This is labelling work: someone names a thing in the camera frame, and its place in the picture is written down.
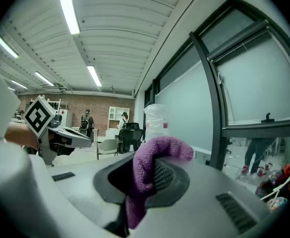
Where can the clear bottle with red cap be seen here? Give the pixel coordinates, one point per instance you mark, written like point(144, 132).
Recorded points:
point(268, 170)

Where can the pink iridescent bag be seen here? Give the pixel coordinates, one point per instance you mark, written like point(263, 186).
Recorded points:
point(278, 203)

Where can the ceiling strip lights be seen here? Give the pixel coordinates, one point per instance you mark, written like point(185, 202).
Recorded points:
point(69, 11)

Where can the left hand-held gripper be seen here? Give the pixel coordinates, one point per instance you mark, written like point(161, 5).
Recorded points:
point(39, 115)

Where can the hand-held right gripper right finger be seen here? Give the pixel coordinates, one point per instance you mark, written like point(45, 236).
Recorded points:
point(199, 217)

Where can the person's left forearm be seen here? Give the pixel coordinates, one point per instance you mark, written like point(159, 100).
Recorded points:
point(20, 136)

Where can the black window frame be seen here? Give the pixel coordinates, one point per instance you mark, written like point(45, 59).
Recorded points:
point(211, 88)

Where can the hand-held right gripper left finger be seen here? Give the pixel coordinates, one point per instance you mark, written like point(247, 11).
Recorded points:
point(80, 195)

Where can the purple cleaning cloth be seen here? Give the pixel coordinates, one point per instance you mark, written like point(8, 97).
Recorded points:
point(144, 162)

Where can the white shelf rack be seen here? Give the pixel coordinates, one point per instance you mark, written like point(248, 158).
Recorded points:
point(58, 103)

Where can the white cabinet with red sticker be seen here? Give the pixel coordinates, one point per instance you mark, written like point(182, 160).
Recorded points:
point(66, 119)

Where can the black office chair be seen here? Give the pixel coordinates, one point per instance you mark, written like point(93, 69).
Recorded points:
point(131, 135)

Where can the white hutch cabinet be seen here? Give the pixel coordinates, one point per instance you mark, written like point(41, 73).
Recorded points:
point(115, 113)

